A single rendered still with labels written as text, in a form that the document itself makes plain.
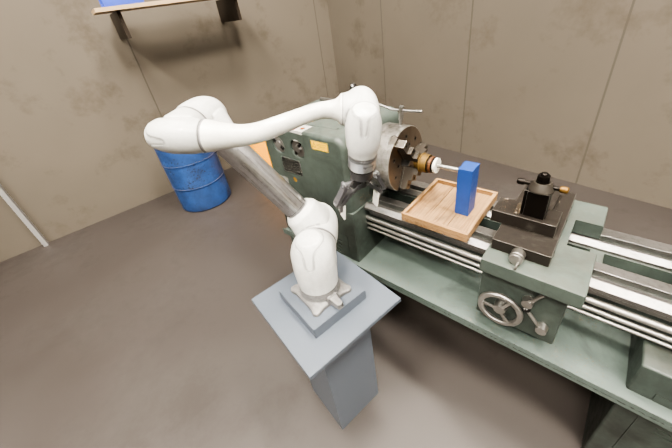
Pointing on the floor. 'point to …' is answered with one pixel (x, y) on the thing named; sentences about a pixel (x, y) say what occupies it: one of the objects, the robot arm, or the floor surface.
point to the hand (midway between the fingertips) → (359, 208)
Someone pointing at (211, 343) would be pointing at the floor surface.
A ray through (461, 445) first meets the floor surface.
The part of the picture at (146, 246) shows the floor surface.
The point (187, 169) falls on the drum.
